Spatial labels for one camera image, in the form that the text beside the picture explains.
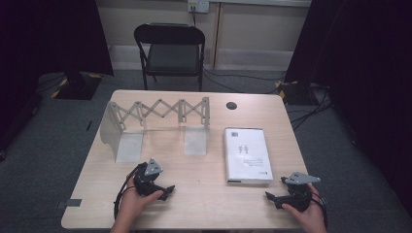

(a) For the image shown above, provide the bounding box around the black stand base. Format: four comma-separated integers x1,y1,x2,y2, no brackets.
275,79,321,107
51,71,103,101

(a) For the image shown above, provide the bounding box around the black curtain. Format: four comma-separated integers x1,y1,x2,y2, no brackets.
284,0,412,210
0,0,115,154

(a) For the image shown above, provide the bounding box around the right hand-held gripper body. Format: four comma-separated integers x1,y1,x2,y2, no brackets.
274,172,322,213

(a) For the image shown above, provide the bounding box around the expandable metal bookend rack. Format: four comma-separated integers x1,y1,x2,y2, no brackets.
99,96,211,164

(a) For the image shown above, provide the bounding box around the person's left hand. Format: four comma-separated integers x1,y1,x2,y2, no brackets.
117,177,165,225

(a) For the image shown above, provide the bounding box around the grey tape strip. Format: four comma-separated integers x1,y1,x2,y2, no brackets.
56,198,83,210

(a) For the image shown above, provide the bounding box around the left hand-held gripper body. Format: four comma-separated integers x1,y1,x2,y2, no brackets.
133,158,166,197

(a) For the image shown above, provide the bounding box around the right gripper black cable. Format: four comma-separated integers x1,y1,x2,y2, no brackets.
309,189,329,227

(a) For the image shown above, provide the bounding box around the black floor cable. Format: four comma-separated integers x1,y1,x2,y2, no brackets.
203,74,280,95
203,67,287,82

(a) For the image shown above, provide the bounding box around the white wall socket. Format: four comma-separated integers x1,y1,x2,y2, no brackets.
187,0,211,14

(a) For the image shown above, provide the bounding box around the person's right hand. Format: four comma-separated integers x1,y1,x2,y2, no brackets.
281,183,326,228

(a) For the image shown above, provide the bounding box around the black folding chair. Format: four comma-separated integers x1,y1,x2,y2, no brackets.
133,22,206,92

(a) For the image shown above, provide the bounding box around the white book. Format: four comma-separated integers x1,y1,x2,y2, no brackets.
223,126,274,186

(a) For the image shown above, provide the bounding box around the bundle of black floor cables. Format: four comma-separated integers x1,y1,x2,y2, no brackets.
289,83,334,131

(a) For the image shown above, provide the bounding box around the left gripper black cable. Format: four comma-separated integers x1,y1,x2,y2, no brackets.
113,167,140,221

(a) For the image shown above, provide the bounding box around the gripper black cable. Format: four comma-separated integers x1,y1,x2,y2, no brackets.
309,189,329,227
113,167,140,221

